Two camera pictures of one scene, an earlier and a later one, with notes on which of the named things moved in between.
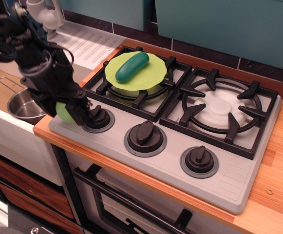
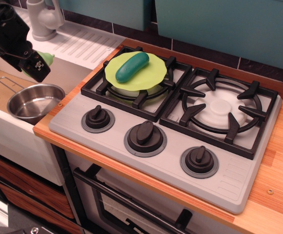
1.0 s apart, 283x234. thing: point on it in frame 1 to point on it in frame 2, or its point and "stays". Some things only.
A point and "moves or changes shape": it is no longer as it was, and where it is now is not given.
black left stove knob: (99, 120) stays
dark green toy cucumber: (133, 66) stays
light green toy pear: (63, 113) moves or changes shape
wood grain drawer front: (44, 189) stays
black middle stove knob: (145, 140) stays
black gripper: (51, 75) to (8, 35)
